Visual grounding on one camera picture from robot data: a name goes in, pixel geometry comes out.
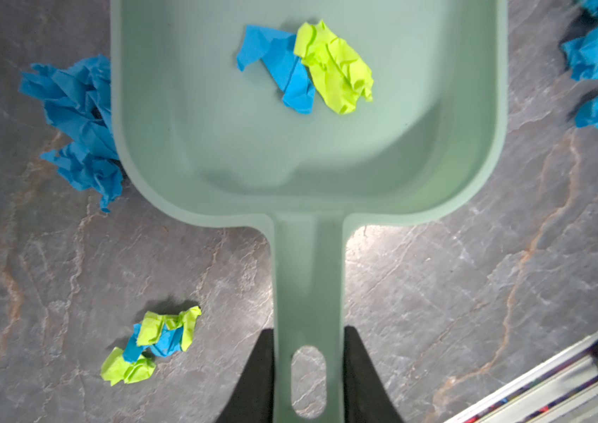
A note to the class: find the aluminium front rail frame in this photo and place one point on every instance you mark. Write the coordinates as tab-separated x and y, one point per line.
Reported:
562	389

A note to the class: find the green blue scrap cluster front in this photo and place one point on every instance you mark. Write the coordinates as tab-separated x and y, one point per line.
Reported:
156	335

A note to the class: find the green plastic dustpan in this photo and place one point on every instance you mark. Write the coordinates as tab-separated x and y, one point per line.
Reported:
212	146

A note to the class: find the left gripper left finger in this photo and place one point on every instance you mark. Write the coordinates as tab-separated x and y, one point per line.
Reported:
253	397

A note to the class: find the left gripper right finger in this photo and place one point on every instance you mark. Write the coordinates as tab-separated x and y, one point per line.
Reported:
365	399

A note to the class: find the blue paper scrap cluster centre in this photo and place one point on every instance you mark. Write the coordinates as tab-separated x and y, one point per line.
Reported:
77	102

